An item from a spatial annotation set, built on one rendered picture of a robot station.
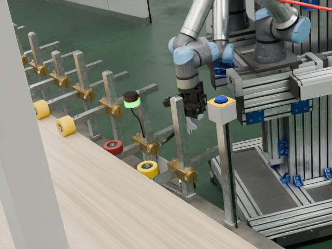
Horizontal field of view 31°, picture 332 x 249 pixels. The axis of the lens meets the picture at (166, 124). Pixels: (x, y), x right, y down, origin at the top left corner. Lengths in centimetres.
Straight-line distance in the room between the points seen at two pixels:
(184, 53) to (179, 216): 60
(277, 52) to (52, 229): 213
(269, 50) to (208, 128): 177
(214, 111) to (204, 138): 230
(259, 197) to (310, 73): 80
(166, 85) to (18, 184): 456
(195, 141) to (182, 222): 232
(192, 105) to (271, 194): 114
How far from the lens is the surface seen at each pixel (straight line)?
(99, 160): 241
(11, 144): 65
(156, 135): 260
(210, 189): 374
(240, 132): 433
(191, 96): 229
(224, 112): 199
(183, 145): 230
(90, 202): 217
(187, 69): 224
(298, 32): 260
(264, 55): 276
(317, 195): 328
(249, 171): 349
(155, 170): 229
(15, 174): 67
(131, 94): 241
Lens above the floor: 209
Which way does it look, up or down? 27 degrees down
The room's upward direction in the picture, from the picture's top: 8 degrees counter-clockwise
